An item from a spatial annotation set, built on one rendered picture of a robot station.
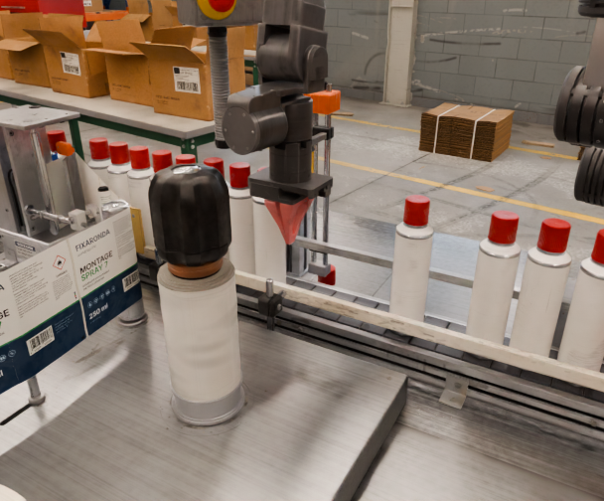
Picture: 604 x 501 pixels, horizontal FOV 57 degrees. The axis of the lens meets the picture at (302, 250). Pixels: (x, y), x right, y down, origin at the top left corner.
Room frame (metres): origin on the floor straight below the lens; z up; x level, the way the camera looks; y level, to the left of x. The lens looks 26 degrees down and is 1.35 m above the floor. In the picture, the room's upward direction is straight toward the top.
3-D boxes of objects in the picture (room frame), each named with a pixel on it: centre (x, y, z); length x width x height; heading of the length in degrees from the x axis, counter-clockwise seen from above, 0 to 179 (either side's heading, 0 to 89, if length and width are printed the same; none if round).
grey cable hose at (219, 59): (0.99, 0.14, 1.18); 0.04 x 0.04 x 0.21
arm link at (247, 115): (0.69, 0.04, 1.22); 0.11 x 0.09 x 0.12; 142
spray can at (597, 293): (0.59, -0.36, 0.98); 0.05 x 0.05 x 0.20
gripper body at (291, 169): (0.73, 0.02, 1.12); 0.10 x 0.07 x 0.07; 60
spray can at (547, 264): (0.62, -0.31, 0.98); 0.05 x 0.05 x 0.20
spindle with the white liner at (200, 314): (0.54, 0.12, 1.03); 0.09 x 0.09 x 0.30
